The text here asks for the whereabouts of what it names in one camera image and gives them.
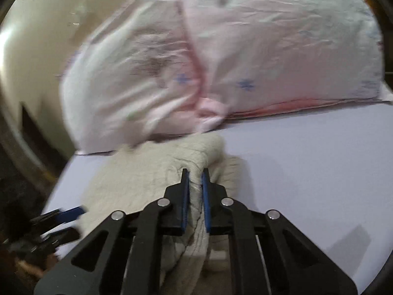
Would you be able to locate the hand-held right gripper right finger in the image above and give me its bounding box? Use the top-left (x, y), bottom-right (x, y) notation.
top-left (201, 168), bottom-right (358, 295)

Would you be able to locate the pink floral pillow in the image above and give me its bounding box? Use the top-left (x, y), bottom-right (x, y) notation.
top-left (60, 0), bottom-right (231, 154)
top-left (176, 0), bottom-right (387, 119)

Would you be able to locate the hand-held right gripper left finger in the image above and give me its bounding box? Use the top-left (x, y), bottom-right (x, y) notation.
top-left (33, 168), bottom-right (191, 295)

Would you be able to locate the lavender bed sheet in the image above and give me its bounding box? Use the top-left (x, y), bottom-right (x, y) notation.
top-left (43, 100), bottom-right (393, 295)

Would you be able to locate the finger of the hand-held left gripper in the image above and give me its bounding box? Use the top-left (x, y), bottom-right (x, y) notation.
top-left (31, 206), bottom-right (86, 225)
top-left (18, 228), bottom-right (81, 252)

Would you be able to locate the cream knit garment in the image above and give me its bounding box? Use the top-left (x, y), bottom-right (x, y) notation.
top-left (78, 133), bottom-right (246, 295)

